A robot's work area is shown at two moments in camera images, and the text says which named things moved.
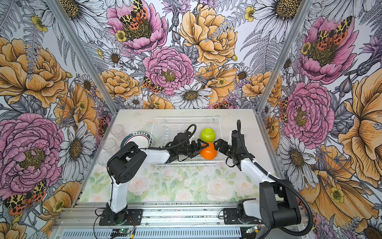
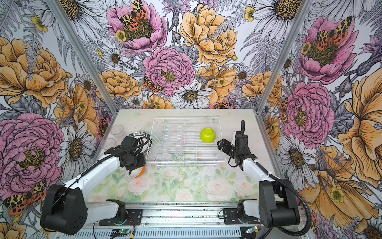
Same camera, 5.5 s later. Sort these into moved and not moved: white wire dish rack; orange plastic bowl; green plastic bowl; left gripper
Moved: orange plastic bowl; left gripper
Not moved: green plastic bowl; white wire dish rack
